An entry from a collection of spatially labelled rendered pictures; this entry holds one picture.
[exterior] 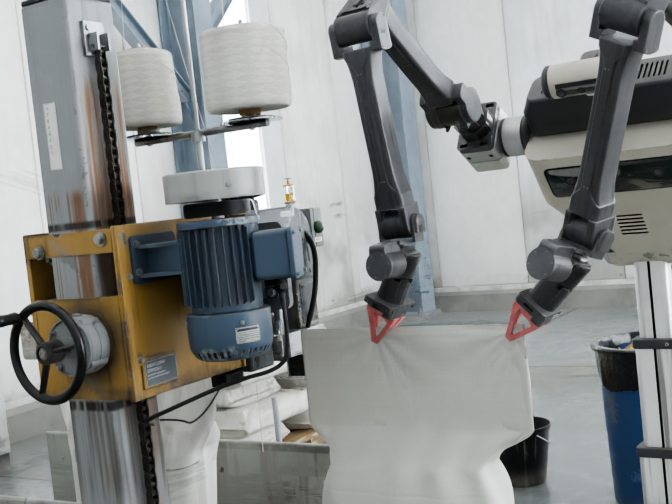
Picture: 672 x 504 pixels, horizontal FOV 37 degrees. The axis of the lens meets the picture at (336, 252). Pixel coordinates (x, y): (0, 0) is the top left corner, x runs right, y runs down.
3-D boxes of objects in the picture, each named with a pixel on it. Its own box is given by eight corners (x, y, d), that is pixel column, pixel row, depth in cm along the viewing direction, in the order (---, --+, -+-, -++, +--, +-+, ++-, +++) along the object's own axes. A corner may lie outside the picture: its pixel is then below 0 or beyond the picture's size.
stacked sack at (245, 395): (286, 396, 509) (283, 370, 509) (229, 415, 476) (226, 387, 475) (195, 392, 550) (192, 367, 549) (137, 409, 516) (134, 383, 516)
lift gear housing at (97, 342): (114, 372, 177) (107, 310, 176) (91, 378, 172) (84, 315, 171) (72, 371, 182) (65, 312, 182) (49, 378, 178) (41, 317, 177)
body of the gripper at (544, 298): (512, 299, 178) (538, 269, 175) (532, 291, 186) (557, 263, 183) (538, 324, 176) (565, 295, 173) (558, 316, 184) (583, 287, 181)
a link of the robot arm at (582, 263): (600, 267, 176) (581, 245, 179) (580, 263, 171) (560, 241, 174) (575, 295, 179) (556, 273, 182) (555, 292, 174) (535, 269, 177)
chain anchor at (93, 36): (115, 55, 180) (111, 20, 180) (95, 53, 176) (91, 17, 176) (104, 57, 182) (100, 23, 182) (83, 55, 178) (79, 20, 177)
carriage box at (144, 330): (249, 366, 202) (232, 212, 201) (134, 404, 174) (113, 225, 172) (158, 366, 215) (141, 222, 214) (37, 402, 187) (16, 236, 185)
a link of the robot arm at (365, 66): (387, 10, 187) (339, 23, 193) (372, 12, 182) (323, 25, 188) (432, 231, 194) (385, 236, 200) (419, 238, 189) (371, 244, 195)
